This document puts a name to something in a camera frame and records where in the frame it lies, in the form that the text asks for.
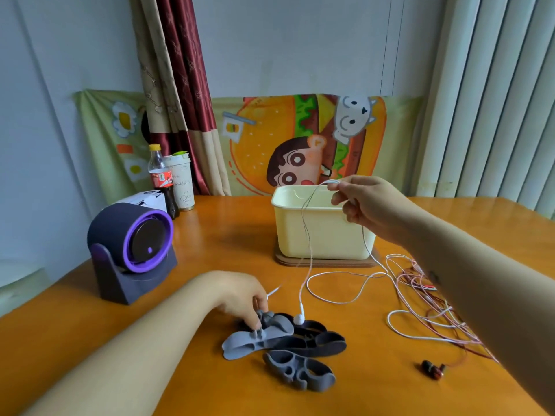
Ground person's left hand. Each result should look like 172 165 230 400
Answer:
209 271 270 331

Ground light grey silicone cable organizer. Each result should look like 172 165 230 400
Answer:
221 311 295 361

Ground brown wooden base board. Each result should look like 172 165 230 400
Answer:
273 242 380 268

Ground white vertical blinds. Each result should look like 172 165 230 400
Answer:
409 0 555 220

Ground white paper cup with lid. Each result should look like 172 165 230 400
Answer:
163 151 196 212

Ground cartoon burger print cloth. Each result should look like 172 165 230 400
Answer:
74 90 424 205

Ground person's right hand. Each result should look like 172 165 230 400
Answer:
328 175 418 246

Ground cream plastic bin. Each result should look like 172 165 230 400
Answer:
271 185 377 261

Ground white cardboard box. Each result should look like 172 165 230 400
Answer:
114 190 168 213

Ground red earphones with tangled cable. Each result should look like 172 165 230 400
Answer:
385 254 500 382

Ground purple and grey desk fan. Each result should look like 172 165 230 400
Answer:
87 203 178 305

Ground person's left forearm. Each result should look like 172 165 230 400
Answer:
21 273 223 416

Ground dark grey silicone cable organizer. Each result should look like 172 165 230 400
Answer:
262 350 337 393

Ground cola bottle with yellow cap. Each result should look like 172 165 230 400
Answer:
148 144 180 220

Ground black silicone cable organizer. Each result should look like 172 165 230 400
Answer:
277 313 328 337
265 331 347 358

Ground red and beige curtain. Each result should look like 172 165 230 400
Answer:
129 0 232 198

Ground white wired earphones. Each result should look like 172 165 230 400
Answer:
265 179 393 326

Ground person's right forearm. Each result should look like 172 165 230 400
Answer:
398 203 555 413

